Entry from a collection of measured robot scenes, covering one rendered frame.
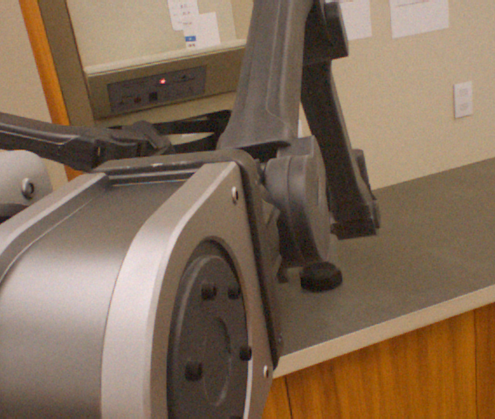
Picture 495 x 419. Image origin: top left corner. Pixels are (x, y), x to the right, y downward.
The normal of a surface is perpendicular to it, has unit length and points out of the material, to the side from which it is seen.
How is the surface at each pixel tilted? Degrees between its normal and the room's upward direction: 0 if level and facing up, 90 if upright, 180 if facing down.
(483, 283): 0
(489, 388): 90
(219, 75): 135
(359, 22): 90
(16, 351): 52
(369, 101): 90
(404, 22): 90
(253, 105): 27
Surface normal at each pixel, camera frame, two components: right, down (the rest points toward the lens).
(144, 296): -0.27, -0.54
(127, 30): 0.31, 0.27
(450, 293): -0.15, -0.93
